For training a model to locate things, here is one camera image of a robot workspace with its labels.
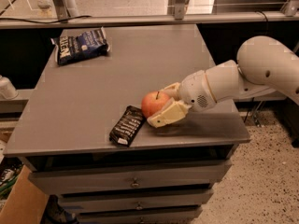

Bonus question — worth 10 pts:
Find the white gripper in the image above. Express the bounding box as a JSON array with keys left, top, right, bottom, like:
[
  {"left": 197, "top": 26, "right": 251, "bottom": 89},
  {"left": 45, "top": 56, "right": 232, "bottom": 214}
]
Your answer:
[{"left": 147, "top": 70, "right": 217, "bottom": 128}]

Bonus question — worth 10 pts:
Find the white cylinder at left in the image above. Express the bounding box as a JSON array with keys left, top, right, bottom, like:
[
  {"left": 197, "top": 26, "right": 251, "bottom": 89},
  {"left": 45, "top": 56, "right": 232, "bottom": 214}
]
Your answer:
[{"left": 0, "top": 76, "right": 18, "bottom": 100}]

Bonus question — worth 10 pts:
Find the black cable on rail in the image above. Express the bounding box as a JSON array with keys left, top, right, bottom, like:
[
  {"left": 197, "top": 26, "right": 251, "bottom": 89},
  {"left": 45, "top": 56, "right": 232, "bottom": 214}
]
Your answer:
[{"left": 0, "top": 14, "right": 92, "bottom": 25}]

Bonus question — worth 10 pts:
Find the drawer knob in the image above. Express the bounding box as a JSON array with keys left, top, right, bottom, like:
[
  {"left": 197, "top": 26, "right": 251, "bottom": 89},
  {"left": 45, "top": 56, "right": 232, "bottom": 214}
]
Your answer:
[
  {"left": 135, "top": 203, "right": 144, "bottom": 210},
  {"left": 131, "top": 178, "right": 140, "bottom": 189}
]

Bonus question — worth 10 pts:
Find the grey metal rail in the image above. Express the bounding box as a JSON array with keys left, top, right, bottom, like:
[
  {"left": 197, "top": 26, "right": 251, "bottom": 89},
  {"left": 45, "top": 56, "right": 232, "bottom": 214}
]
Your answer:
[{"left": 0, "top": 11, "right": 299, "bottom": 29}]

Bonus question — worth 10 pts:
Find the red apple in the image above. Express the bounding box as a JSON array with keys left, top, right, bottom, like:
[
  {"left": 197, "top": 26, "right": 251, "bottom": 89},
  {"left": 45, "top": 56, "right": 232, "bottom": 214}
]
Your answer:
[{"left": 141, "top": 91, "right": 170, "bottom": 118}]

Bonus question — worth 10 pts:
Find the blue chip bag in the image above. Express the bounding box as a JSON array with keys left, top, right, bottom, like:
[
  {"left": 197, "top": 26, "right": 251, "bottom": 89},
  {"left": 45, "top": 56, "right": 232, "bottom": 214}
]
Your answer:
[{"left": 51, "top": 27, "right": 110, "bottom": 66}]

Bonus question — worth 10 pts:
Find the top drawer knob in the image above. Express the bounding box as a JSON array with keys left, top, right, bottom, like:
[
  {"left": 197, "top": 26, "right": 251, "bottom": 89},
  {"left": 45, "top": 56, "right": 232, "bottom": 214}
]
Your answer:
[{"left": 131, "top": 178, "right": 140, "bottom": 189}]

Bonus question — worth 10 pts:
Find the black rxbar chocolate bar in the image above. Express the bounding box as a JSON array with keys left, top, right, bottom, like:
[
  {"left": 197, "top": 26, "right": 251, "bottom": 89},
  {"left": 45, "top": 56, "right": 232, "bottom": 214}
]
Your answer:
[{"left": 109, "top": 105, "right": 146, "bottom": 147}]

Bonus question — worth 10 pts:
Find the middle drawer knob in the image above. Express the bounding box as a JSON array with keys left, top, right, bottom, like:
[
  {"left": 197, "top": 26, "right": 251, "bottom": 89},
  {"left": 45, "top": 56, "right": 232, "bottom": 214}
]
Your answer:
[{"left": 135, "top": 203, "right": 144, "bottom": 210}]

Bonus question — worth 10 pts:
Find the grey drawer cabinet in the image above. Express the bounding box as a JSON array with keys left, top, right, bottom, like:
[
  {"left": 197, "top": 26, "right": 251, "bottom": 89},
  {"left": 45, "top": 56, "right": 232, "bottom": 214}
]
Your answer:
[{"left": 6, "top": 25, "right": 249, "bottom": 224}]

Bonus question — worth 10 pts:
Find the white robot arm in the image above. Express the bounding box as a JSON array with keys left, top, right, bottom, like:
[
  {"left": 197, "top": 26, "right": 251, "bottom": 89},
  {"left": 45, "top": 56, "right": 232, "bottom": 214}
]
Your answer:
[{"left": 147, "top": 35, "right": 299, "bottom": 128}]

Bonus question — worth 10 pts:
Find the cardboard box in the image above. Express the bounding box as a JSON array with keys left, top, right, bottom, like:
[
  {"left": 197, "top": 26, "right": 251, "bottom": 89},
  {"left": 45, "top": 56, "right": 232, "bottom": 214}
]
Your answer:
[{"left": 0, "top": 166, "right": 49, "bottom": 224}]

